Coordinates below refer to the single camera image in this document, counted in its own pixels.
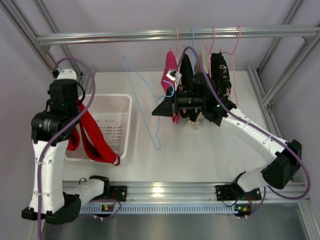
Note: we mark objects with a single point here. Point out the pink hanger with pink trousers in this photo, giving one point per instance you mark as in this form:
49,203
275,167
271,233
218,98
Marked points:
176,51

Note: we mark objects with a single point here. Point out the pink plastic hanger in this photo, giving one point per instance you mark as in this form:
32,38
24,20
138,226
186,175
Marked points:
210,49

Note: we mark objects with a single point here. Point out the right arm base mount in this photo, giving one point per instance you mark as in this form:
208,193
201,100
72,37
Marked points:
231,192

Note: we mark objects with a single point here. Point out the aluminium frame post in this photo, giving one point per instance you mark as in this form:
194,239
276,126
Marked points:
287,86

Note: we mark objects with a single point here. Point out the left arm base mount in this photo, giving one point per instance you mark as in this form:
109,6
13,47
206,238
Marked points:
118,192

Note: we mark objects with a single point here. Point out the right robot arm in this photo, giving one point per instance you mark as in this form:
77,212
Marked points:
281,158

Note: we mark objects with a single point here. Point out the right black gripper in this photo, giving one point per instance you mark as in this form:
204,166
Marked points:
173,104

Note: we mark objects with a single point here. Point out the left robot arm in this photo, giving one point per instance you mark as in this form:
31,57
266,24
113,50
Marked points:
65,125

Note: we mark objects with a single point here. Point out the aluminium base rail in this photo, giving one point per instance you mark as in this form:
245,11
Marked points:
190,192

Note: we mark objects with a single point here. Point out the aluminium hanging rail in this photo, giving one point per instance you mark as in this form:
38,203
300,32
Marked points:
270,31

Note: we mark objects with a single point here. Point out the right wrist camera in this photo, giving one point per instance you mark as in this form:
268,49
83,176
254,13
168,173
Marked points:
174,76

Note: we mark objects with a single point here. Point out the white plastic basket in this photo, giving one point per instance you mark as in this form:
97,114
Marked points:
112,113

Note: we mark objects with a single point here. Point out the black white patterned trousers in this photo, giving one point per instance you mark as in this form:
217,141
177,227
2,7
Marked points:
220,74

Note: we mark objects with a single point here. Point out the red trousers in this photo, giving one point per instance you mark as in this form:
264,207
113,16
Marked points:
91,138

